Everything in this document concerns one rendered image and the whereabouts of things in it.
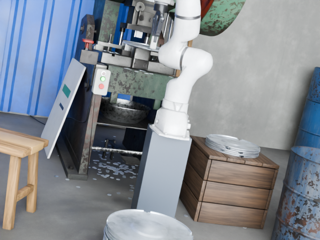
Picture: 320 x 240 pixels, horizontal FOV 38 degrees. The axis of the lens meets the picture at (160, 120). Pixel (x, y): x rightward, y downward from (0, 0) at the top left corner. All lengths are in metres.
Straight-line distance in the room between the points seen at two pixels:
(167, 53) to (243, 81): 2.48
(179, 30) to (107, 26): 1.06
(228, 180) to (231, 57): 2.21
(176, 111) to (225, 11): 0.86
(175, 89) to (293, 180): 0.66
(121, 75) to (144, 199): 0.80
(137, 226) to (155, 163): 0.56
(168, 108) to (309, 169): 0.66
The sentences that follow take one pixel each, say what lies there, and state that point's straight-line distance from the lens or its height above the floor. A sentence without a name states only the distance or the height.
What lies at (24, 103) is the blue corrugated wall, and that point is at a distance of 3.95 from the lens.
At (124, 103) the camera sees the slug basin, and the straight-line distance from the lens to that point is 3.05.
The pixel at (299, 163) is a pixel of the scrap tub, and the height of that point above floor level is 0.45.
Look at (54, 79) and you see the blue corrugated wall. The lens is 3.93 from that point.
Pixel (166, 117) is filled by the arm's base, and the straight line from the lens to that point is 2.01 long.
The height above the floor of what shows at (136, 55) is 0.72.
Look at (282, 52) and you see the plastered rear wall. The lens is 4.65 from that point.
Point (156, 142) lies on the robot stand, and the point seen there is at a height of 0.41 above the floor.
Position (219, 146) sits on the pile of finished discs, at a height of 0.37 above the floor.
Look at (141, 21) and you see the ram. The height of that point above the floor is 0.92.
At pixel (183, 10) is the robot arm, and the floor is 0.98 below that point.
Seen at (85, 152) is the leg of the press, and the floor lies 0.15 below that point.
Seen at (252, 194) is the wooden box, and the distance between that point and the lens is 2.42.
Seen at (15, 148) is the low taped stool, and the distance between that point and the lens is 1.87.
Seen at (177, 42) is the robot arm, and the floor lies 0.85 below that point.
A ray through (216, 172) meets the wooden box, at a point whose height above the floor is 0.27.
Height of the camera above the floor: 0.86
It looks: 10 degrees down
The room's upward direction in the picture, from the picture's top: 12 degrees clockwise
